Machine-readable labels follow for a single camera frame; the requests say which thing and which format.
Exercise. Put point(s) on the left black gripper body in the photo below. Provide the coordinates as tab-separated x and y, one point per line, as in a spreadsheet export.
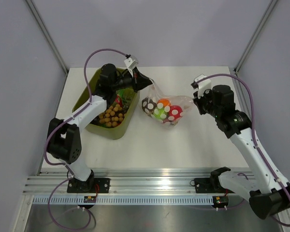
123	81

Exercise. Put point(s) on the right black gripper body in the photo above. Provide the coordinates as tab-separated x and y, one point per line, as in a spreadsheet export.
205	104

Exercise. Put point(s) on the olive green plastic bin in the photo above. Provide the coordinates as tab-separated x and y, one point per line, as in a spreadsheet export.
108	132

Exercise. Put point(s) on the orange fruit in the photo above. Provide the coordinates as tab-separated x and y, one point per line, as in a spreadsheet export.
165	102

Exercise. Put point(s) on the clear zip top bag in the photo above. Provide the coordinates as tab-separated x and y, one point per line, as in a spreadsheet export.
165	110

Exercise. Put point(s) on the red apple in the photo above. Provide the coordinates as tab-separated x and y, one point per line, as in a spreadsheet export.
174	113

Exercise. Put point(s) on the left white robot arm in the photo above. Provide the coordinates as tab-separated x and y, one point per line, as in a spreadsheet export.
64	135

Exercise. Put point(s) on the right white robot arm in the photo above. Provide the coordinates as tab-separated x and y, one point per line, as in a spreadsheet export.
270	193

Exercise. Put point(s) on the tan longan bunch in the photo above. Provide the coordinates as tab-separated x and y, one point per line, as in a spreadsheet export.
112	117

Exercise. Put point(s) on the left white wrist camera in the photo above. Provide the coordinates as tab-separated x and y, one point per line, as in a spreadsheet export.
131	62

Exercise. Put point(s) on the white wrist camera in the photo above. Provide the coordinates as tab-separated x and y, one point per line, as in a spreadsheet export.
131	62
201	84

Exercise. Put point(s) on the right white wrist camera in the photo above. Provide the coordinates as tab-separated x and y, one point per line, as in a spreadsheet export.
201	84

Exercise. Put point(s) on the right aluminium frame post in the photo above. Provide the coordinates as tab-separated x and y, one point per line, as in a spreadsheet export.
255	35

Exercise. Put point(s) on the aluminium frame post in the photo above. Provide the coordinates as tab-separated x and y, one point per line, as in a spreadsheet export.
45	32
255	35

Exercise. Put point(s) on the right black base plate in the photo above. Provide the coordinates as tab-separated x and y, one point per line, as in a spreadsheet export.
203	185

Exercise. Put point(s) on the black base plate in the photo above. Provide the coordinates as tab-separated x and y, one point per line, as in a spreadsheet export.
92	185
203	185

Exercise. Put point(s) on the aluminium mounting rail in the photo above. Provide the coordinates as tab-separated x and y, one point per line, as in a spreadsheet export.
156	181

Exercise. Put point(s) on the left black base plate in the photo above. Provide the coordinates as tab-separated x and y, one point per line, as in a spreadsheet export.
92	185

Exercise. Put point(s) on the left aluminium frame post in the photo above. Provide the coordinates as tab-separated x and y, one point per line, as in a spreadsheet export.
45	32

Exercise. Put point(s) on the white slotted cable duct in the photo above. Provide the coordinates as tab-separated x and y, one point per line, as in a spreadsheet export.
123	200

